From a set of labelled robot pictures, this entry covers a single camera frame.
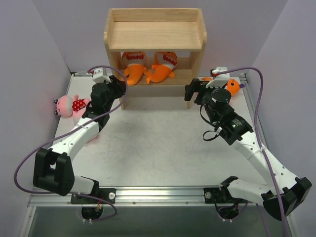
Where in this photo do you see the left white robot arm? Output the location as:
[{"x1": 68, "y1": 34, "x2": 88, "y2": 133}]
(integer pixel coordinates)
[{"x1": 33, "y1": 76, "x2": 126, "y2": 203}]

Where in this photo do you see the pink plush red polka-dot shirt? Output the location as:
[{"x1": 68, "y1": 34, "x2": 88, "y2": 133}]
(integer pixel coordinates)
[{"x1": 54, "y1": 94, "x2": 90, "y2": 118}]

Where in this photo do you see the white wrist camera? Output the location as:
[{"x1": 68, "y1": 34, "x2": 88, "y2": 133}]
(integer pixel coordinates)
[
  {"x1": 92, "y1": 68, "x2": 111, "y2": 83},
  {"x1": 206, "y1": 67, "x2": 230, "y2": 88}
]

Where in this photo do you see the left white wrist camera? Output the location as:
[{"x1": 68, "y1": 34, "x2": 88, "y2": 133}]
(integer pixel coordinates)
[{"x1": 92, "y1": 68, "x2": 111, "y2": 83}]

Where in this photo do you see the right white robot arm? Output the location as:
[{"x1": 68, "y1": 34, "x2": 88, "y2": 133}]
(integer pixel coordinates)
[{"x1": 184, "y1": 79, "x2": 312, "y2": 221}]

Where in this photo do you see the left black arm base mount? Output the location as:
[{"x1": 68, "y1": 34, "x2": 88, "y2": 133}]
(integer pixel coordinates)
[{"x1": 70, "y1": 188, "x2": 117, "y2": 204}]

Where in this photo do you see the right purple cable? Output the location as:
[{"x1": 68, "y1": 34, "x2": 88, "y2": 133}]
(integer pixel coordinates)
[{"x1": 212, "y1": 67, "x2": 290, "y2": 237}]

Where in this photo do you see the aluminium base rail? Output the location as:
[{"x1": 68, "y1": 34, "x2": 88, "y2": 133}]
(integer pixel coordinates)
[{"x1": 29, "y1": 186, "x2": 292, "y2": 206}]

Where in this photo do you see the pink plush striped shirt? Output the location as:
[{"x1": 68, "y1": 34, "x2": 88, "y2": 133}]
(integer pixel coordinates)
[{"x1": 71, "y1": 109, "x2": 99, "y2": 145}]

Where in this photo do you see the orange shark plush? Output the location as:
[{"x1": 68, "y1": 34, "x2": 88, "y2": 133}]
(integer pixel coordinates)
[
  {"x1": 122, "y1": 51, "x2": 147, "y2": 86},
  {"x1": 146, "y1": 51, "x2": 178, "y2": 84},
  {"x1": 201, "y1": 77, "x2": 245, "y2": 96}
]

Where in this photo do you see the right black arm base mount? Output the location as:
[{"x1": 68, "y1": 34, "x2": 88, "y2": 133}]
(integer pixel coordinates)
[{"x1": 203, "y1": 176, "x2": 247, "y2": 204}]

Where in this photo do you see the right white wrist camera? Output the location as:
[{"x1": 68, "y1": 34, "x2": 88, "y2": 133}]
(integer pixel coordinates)
[{"x1": 206, "y1": 67, "x2": 230, "y2": 88}]

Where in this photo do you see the wooden three-tier shelf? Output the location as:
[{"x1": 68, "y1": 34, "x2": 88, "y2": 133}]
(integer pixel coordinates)
[{"x1": 103, "y1": 7, "x2": 208, "y2": 110}]

